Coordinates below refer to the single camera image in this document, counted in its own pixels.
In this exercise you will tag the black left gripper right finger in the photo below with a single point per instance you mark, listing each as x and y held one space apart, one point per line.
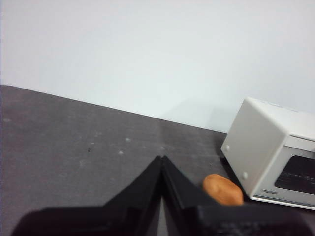
221 221

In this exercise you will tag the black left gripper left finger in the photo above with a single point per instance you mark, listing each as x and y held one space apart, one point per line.
103 218

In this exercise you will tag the white toaster oven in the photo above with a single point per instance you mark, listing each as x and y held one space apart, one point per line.
256 137

